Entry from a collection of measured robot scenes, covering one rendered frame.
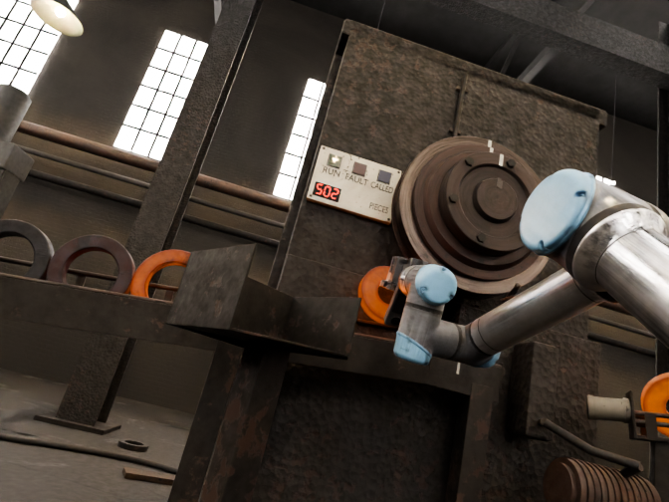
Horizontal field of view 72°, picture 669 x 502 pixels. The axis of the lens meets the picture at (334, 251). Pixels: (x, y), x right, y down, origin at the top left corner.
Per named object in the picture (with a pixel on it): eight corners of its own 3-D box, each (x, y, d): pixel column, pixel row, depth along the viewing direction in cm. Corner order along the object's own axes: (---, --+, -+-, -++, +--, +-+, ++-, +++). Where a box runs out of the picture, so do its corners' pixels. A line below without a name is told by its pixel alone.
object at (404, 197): (377, 272, 124) (408, 126, 139) (534, 318, 130) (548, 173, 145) (384, 266, 118) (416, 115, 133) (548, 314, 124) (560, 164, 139)
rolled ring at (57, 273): (139, 238, 110) (141, 242, 113) (55, 229, 107) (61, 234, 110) (125, 315, 104) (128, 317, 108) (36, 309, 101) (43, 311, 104)
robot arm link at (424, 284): (414, 303, 85) (426, 259, 86) (398, 299, 96) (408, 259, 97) (453, 314, 86) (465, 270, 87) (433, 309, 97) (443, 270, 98)
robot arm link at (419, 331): (451, 373, 89) (466, 318, 90) (402, 362, 86) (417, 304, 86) (429, 362, 97) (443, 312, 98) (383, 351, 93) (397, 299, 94)
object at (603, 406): (586, 420, 118) (585, 395, 120) (628, 424, 114) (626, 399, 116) (588, 418, 112) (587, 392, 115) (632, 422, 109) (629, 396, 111)
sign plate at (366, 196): (306, 199, 136) (320, 147, 141) (388, 225, 139) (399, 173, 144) (307, 196, 133) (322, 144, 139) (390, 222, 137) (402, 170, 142)
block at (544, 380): (501, 431, 123) (511, 343, 130) (528, 438, 124) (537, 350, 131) (525, 435, 113) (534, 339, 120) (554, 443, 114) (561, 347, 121)
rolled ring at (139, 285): (126, 254, 108) (129, 258, 111) (133, 333, 104) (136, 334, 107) (207, 243, 113) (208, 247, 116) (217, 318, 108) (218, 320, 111)
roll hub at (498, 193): (430, 238, 119) (447, 146, 128) (528, 268, 122) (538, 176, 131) (439, 231, 114) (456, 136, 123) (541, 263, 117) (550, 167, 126)
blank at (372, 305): (349, 275, 122) (353, 270, 119) (399, 266, 128) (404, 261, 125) (368, 331, 117) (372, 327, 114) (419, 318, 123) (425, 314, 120)
